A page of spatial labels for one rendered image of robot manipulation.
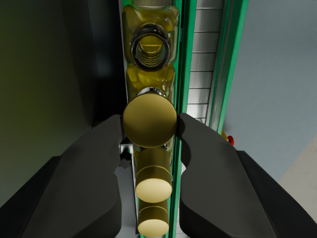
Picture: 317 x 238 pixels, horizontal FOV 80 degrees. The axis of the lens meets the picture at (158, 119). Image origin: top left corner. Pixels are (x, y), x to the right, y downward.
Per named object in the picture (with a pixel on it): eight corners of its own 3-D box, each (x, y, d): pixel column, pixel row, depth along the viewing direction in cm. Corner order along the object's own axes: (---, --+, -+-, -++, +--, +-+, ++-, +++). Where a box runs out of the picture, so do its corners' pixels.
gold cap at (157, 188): (136, 145, 20) (132, 177, 16) (170, 145, 20) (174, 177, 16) (137, 170, 22) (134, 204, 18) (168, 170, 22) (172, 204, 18)
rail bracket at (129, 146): (107, 118, 46) (92, 156, 34) (136, 118, 46) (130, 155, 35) (109, 132, 48) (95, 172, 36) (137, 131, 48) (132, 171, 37)
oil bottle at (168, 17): (135, 5, 34) (116, 3, 16) (167, 6, 34) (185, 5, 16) (136, 39, 37) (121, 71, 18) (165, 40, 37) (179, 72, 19)
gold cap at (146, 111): (129, 94, 16) (118, 91, 11) (172, 93, 16) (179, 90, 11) (130, 137, 16) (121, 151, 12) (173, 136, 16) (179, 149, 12)
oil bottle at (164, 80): (136, 41, 37) (121, 74, 19) (165, 40, 37) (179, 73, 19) (138, 70, 40) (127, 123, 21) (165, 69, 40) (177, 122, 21)
